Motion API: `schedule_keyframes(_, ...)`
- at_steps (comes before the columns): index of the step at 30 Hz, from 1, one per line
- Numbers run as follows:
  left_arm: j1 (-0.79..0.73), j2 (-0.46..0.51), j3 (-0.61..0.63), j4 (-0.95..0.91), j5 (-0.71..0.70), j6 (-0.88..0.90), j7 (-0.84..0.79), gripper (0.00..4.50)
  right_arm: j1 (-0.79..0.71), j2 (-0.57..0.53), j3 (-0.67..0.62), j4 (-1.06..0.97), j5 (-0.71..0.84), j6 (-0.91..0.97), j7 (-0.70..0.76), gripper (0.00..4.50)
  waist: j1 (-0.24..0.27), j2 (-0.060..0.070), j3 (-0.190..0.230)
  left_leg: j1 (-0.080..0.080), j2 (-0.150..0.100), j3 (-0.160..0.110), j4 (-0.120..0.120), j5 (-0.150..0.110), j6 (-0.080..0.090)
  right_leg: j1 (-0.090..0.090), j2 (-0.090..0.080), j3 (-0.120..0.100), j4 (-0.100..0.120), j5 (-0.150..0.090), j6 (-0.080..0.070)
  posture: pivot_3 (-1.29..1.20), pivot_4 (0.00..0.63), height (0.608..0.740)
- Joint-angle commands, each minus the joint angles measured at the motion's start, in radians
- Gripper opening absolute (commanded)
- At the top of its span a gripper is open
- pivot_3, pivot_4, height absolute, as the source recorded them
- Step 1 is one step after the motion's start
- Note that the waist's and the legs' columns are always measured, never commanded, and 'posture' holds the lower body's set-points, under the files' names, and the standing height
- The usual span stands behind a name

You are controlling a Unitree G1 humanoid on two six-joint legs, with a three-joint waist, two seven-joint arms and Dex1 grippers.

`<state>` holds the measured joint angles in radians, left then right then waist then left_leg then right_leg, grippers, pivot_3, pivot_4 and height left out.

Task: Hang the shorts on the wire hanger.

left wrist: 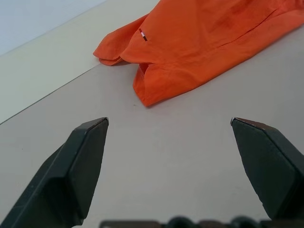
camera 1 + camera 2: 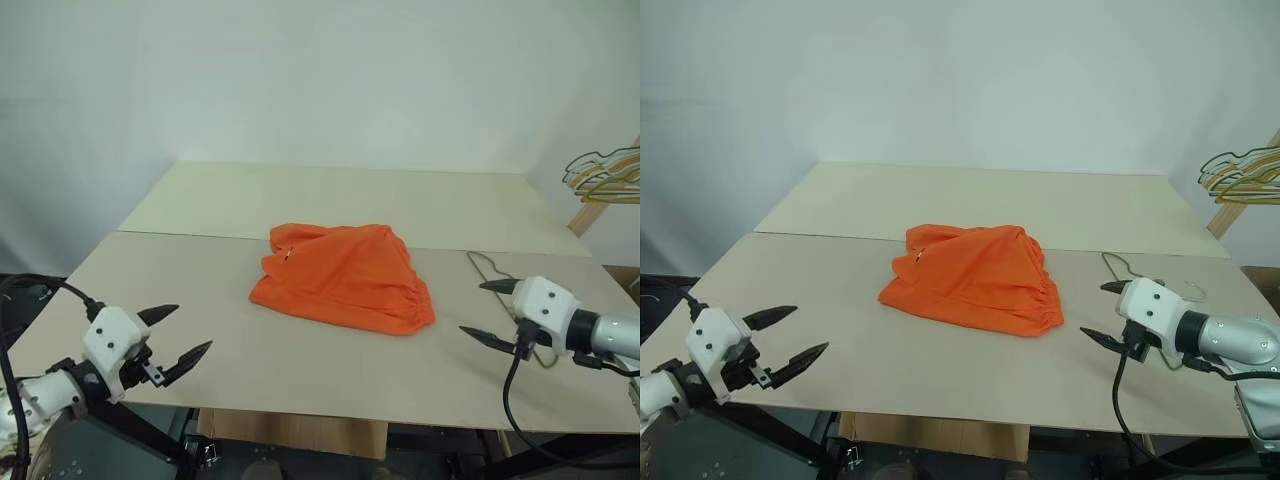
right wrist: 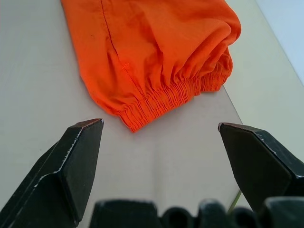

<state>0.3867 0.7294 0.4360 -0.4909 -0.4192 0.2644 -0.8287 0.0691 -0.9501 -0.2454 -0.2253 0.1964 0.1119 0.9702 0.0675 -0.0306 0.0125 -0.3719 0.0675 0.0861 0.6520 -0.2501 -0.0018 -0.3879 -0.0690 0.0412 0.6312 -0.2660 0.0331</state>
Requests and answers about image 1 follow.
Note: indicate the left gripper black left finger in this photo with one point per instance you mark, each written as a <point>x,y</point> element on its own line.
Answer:
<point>59,173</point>

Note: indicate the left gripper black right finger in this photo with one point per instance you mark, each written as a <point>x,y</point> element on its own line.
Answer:
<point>270,166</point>

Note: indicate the orange shorts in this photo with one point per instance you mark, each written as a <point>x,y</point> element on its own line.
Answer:
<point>190,47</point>

